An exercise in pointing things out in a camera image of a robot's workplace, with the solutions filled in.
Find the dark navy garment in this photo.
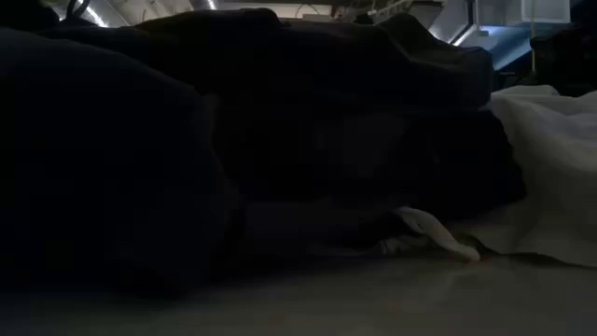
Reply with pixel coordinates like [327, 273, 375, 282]
[232, 195, 407, 256]
[0, 26, 239, 300]

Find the large white cloth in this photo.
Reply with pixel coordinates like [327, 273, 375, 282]
[445, 83, 597, 270]

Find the white leaf print cloth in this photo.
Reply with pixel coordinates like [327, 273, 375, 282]
[378, 204, 481, 262]

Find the pale blue box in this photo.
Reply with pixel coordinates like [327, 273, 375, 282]
[459, 0, 573, 71]

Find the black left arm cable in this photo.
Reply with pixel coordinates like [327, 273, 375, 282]
[63, 0, 93, 22]

